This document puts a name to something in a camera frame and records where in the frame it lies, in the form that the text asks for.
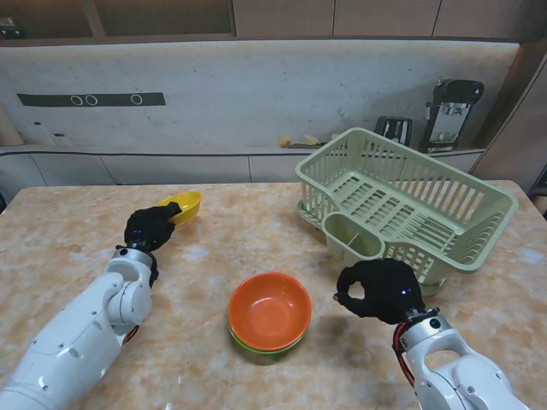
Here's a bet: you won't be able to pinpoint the black coffee machine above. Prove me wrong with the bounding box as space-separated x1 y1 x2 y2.
421 78 485 154

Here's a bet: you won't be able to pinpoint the red black right arm cable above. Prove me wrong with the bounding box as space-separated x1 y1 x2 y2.
391 307 440 388

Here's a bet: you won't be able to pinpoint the black wall strip with rings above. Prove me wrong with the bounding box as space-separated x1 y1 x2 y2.
16 92 167 107

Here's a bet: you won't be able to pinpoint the orange plastic bowl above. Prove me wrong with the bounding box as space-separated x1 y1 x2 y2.
227 272 314 352

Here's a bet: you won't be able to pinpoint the dark device on shelf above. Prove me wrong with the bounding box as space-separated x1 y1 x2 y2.
0 16 26 40

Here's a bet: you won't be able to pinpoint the wooden wall cabinets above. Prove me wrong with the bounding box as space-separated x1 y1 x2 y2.
0 0 547 44

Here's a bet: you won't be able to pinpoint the black toaster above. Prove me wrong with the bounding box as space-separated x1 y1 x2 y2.
373 115 414 145

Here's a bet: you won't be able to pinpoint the yellow plastic bowl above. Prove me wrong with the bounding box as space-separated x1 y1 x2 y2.
156 191 203 228

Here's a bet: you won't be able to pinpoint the white base cabinets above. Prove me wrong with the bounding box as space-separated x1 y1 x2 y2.
0 144 486 187

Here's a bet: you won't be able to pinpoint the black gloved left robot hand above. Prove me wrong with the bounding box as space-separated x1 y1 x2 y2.
124 202 183 253

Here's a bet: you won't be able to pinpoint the pale green plastic dish rack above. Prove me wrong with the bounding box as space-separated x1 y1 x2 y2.
294 126 520 285

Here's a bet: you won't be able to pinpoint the green plastic bowl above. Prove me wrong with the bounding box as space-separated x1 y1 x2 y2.
228 319 309 355

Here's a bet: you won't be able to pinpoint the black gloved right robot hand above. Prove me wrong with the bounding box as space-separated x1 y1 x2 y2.
332 257 426 328

